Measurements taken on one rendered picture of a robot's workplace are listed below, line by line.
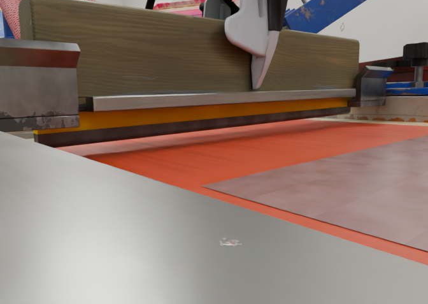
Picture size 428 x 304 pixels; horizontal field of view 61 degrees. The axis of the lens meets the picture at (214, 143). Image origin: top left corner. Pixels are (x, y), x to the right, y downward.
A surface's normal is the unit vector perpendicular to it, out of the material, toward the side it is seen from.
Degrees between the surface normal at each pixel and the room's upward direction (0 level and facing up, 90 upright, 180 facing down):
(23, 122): 90
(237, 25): 84
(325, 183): 0
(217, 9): 95
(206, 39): 91
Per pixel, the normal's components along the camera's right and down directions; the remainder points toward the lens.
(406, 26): -0.76, 0.10
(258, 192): -0.02, -0.99
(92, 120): 0.65, 0.11
